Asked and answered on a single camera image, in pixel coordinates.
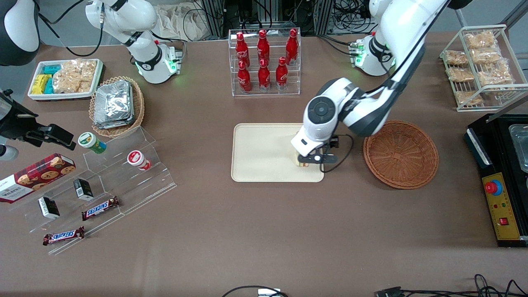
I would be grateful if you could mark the clear bag of fried snack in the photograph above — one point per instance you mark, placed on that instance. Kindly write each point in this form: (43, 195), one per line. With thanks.
(457, 57)
(495, 75)
(480, 40)
(461, 74)
(468, 97)
(486, 55)

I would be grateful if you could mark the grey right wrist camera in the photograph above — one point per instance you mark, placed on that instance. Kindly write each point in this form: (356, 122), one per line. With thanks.
(7, 152)

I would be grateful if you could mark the triangle sandwich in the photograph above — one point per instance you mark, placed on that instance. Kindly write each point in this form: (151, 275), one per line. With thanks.
(301, 164)

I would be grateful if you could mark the round brown wicker basket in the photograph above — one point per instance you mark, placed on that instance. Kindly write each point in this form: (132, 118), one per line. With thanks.
(402, 156)

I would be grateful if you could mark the beige cloth bag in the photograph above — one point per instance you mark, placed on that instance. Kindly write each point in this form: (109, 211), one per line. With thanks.
(181, 20)

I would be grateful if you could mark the clear plastic container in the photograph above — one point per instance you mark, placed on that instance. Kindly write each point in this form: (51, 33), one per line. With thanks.
(520, 146)

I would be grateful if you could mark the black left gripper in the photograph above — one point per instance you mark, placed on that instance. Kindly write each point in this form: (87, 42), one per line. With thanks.
(334, 143)

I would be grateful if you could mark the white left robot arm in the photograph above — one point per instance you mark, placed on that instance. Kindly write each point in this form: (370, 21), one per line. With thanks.
(406, 41)

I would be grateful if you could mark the aluminium frame post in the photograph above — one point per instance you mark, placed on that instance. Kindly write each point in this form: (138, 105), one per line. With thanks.
(324, 16)
(213, 16)

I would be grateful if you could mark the green lidded cup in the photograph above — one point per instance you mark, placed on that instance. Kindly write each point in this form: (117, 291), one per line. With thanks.
(90, 141)

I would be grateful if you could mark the red lidded cup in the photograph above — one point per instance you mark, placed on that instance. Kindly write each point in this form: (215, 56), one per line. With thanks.
(138, 160)

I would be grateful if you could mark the yellow snack packet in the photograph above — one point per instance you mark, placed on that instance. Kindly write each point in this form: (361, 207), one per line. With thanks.
(39, 84)

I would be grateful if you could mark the black control box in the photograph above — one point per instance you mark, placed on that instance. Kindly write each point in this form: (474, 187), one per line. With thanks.
(482, 161)

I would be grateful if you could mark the clear acrylic bottle rack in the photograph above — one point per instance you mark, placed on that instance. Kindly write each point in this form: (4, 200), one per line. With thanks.
(266, 93)

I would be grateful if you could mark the silver foil packet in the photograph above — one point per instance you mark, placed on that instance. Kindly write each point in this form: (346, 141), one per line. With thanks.
(114, 101)
(113, 125)

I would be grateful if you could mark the oval brown wicker basket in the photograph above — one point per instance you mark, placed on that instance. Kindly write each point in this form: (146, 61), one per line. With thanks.
(138, 107)

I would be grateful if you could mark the clear acrylic stepped display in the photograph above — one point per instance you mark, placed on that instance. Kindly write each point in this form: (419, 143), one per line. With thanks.
(136, 189)

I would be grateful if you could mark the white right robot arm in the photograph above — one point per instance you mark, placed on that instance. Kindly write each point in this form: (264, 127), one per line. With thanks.
(140, 53)

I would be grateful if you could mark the small black box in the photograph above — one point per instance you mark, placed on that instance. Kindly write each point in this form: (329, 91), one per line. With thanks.
(48, 207)
(83, 189)

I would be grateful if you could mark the red tartan cookie box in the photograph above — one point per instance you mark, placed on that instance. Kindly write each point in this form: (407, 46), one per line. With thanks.
(37, 175)

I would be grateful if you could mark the small white device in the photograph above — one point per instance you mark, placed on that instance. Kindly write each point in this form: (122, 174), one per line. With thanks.
(269, 293)

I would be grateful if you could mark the white rectangular snack dish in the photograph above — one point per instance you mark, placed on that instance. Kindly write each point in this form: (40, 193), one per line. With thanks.
(66, 96)

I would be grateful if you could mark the clear bag of rice crackers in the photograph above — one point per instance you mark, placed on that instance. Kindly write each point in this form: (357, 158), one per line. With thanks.
(74, 76)

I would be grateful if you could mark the red cola bottle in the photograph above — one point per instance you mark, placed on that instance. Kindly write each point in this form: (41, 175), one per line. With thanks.
(281, 75)
(292, 46)
(264, 76)
(263, 47)
(242, 49)
(244, 78)

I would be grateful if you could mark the teal snack packet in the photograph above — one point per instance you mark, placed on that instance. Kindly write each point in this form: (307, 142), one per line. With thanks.
(49, 86)
(51, 69)

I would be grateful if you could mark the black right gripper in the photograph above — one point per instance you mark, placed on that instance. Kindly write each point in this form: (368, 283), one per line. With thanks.
(17, 124)

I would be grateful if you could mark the brown Snickers bar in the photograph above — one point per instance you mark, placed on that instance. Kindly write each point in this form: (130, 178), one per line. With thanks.
(64, 236)
(100, 208)

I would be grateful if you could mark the red emergency stop button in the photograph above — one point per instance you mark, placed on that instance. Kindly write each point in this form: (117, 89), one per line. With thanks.
(493, 187)

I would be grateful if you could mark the beige plastic tray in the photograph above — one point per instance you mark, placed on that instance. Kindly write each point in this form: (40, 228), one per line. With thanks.
(264, 152)

